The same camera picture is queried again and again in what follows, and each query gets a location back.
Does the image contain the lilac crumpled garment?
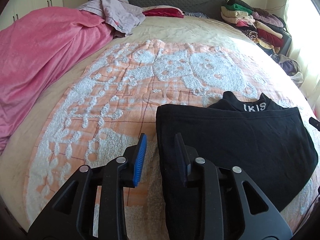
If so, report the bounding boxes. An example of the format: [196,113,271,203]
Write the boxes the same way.
[78,0,145,36]

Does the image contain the floral laundry basket with clothes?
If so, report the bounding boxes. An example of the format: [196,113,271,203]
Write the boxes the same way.
[271,54,304,88]

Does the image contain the black IKISS sweatshirt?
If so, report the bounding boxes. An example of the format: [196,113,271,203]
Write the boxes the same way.
[156,92,318,239]

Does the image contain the pink blanket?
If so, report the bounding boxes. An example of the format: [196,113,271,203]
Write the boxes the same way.
[1,7,115,150]

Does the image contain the orange plaid bedspread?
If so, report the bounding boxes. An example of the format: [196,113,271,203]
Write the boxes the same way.
[1,17,313,239]

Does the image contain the cream curtain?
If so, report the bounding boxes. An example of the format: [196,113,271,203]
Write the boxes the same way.
[285,0,320,100]

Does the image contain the red pillow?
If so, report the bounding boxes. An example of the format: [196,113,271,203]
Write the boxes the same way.
[143,5,184,18]

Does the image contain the pile of folded clothes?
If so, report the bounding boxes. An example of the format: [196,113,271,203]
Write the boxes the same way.
[221,0,292,55]

